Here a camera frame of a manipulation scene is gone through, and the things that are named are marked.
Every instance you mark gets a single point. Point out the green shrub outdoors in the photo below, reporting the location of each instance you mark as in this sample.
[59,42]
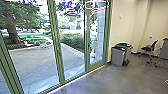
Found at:
[73,40]

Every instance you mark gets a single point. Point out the grey office desk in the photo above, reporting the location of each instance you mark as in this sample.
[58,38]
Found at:
[164,48]

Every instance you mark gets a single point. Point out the large tree outdoors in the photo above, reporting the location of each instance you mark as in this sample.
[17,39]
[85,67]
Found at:
[13,33]

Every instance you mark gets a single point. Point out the low green hedge outdoors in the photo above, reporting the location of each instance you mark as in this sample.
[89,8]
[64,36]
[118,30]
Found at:
[31,40]

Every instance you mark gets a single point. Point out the white wall thermostat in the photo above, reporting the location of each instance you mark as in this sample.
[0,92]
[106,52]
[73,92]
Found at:
[120,15]

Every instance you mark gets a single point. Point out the black swivel office chair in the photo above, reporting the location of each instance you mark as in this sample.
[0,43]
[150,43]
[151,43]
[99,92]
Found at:
[149,49]

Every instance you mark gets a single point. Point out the green framed glass door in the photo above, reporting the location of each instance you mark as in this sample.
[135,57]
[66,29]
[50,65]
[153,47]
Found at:
[87,40]

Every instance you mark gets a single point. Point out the blue wall outlet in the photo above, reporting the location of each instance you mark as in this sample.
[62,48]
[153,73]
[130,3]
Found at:
[150,37]

